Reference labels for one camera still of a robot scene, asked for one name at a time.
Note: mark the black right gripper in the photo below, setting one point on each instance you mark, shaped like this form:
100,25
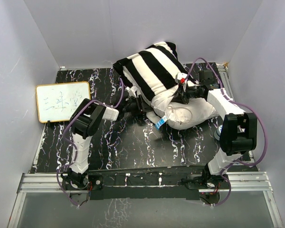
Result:
181,96

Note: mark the yellow framed whiteboard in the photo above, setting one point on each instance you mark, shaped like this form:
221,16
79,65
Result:
57,102

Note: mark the black white striped pillowcase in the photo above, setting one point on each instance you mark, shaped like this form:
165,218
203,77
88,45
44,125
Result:
152,70

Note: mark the aluminium table frame rail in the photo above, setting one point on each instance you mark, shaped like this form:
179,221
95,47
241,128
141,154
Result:
150,197

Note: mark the white pillow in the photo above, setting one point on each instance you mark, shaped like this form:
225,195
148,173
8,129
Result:
180,116

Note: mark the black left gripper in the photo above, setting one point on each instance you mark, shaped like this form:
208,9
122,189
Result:
141,108

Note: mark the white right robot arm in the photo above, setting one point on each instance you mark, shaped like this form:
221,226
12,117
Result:
239,128

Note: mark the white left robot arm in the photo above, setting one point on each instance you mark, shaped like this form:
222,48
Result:
85,122

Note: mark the blue white tape roll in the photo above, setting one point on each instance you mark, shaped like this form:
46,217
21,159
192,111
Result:
217,133

